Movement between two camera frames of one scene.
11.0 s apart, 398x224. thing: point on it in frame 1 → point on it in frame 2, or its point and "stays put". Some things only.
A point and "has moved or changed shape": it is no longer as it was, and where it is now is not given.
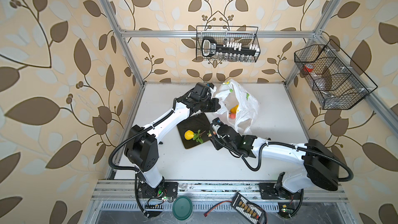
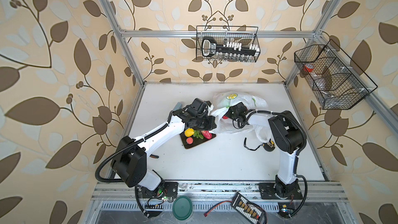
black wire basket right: (337, 82) stays put
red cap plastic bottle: (309, 68) stays put
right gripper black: (214, 140) → (227, 113)
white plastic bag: (230, 94) has moved or changed shape
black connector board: (248, 210) stays put
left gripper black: (214, 107) → (210, 126)
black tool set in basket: (229, 50) stays put
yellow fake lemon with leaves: (189, 135) stays put
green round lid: (182, 208) stays put
